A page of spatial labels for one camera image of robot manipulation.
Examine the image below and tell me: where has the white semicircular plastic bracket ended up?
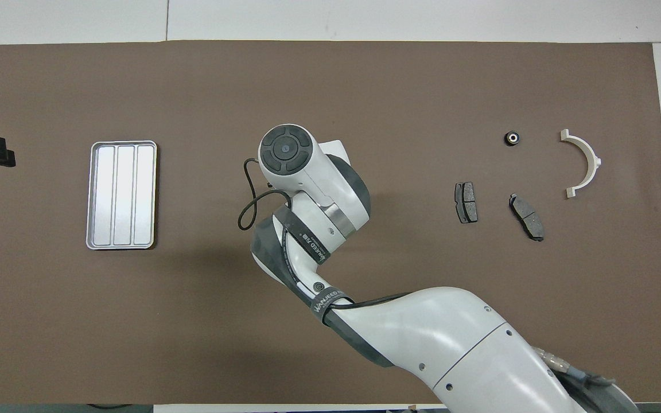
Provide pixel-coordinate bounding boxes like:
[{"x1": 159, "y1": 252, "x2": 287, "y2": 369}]
[{"x1": 560, "y1": 129, "x2": 602, "y2": 199}]

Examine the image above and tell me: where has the rectangular dark brake pad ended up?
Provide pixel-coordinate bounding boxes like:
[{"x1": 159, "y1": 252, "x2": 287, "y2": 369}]
[{"x1": 454, "y1": 182, "x2": 479, "y2": 224}]

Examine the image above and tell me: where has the silver metal tray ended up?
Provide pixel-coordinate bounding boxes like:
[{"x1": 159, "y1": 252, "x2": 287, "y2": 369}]
[{"x1": 85, "y1": 140, "x2": 158, "y2": 251}]

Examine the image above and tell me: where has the curved dark brake pad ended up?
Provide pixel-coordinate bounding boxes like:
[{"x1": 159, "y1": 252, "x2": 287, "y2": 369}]
[{"x1": 508, "y1": 193, "x2": 545, "y2": 242}]

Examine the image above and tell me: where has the brown table mat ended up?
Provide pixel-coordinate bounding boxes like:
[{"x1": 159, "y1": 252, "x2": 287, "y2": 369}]
[{"x1": 0, "y1": 40, "x2": 661, "y2": 405}]

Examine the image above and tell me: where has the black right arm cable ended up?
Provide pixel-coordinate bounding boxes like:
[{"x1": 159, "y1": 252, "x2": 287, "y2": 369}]
[{"x1": 237, "y1": 158, "x2": 616, "y2": 392}]

